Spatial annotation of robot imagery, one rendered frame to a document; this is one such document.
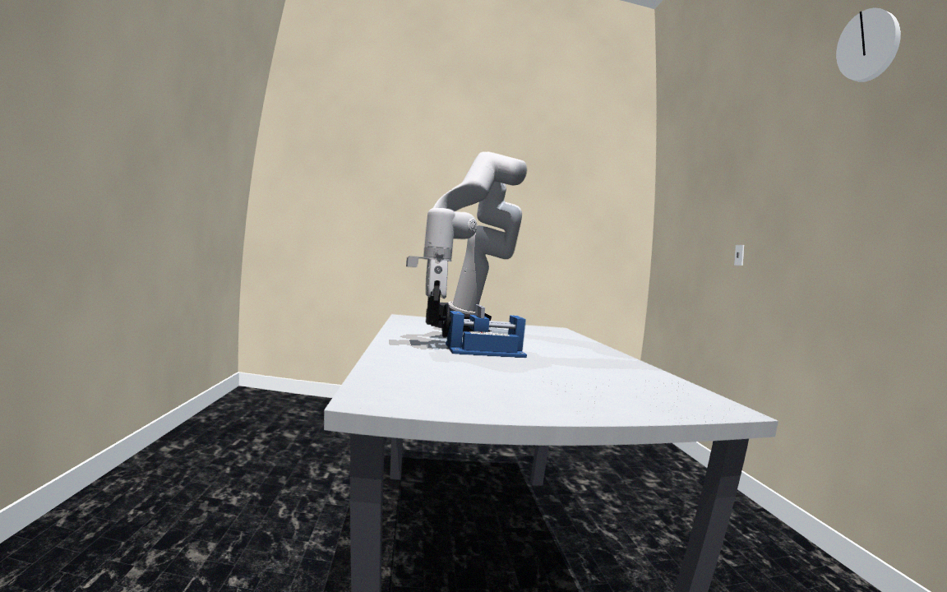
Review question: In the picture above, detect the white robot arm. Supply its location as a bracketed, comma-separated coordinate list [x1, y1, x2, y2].
[406, 152, 527, 315]

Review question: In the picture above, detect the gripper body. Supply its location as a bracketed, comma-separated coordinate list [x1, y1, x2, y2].
[423, 257, 451, 298]

